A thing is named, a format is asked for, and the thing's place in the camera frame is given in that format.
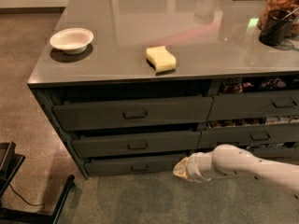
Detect glass snack jar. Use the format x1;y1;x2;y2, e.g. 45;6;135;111
258;0;299;29

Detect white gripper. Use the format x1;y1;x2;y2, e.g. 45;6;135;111
173;152;214;183

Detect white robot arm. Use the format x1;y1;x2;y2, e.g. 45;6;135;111
173;144;299;199

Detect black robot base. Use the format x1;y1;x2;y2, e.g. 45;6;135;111
0;141;75;224

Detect grey drawer cabinet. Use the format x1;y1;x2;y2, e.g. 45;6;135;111
28;0;299;177

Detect yellow sponge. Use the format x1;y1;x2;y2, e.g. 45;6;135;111
146;46;177;73

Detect black cable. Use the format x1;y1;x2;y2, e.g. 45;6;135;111
0;175;46;208

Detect white paper bowl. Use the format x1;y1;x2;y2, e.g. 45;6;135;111
50;28;93;54

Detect black mesh cup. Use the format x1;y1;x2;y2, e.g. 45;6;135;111
259;9;296;46

